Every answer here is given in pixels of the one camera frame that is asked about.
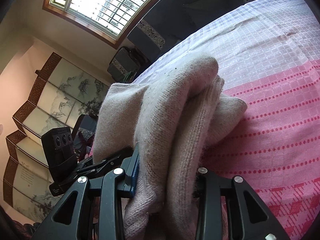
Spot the beige knitted sweater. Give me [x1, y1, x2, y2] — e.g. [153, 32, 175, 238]
[92, 55, 247, 239]

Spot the dark chair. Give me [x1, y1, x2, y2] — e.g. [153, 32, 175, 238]
[72, 114, 98, 160]

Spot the painted folding screen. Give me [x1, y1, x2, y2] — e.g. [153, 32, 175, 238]
[3, 53, 109, 222]

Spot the large barred window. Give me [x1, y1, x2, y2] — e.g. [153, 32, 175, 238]
[43, 0, 160, 49]

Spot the dark headboard with carved panels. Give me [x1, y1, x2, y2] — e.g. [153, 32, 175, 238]
[127, 0, 253, 62]

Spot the pink and lilac bedspread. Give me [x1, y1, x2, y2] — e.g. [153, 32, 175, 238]
[133, 0, 319, 239]

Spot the black camera box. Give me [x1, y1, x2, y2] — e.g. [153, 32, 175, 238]
[41, 127, 78, 182]

